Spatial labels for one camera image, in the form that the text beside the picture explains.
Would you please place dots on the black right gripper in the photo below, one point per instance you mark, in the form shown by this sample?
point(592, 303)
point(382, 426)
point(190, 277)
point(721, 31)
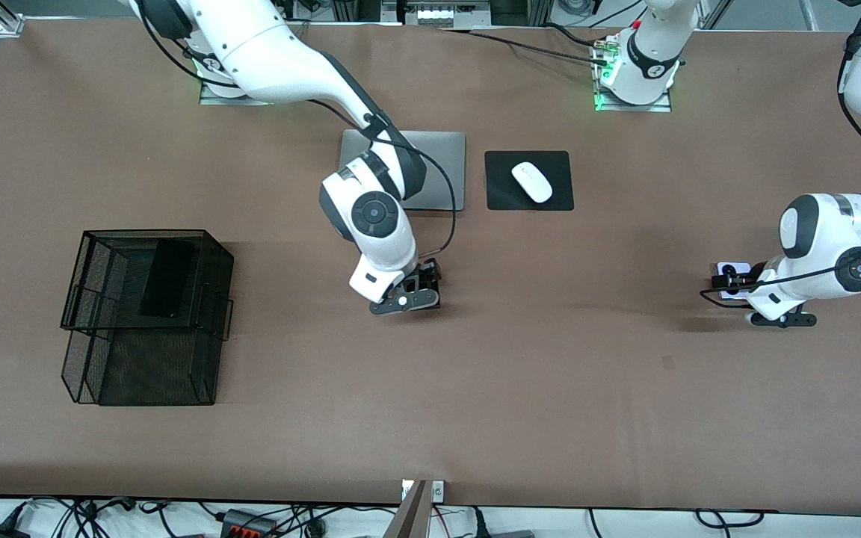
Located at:
point(424, 273)

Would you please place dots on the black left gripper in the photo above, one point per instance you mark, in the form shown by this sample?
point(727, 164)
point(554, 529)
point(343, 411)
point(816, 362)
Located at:
point(746, 282)

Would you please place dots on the lavender flip phone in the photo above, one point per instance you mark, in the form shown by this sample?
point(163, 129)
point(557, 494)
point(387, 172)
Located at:
point(733, 267)

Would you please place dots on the long black smartphone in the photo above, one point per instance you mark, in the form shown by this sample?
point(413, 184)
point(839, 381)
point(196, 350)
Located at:
point(167, 280)

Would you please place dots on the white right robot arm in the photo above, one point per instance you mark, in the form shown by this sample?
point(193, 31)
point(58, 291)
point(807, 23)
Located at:
point(273, 52)

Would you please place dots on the silver closed laptop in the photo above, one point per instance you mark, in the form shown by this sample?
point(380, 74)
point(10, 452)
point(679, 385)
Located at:
point(439, 196)

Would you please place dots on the black mouse pad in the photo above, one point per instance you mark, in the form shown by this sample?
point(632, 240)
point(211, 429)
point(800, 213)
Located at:
point(505, 194)

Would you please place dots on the white computer mouse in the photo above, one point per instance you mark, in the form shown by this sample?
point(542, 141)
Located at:
point(532, 181)

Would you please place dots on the white power strip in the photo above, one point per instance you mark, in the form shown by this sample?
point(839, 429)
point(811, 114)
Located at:
point(445, 14)

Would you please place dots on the black mesh two-tier tray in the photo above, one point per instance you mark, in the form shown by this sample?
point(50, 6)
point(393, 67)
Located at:
point(169, 366)

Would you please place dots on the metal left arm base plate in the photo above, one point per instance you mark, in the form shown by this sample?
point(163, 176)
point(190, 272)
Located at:
point(632, 107)

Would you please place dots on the aluminium profile post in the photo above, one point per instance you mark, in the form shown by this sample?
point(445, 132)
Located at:
point(412, 515)

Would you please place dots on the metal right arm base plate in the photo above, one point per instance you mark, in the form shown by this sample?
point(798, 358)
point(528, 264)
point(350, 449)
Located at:
point(214, 99)

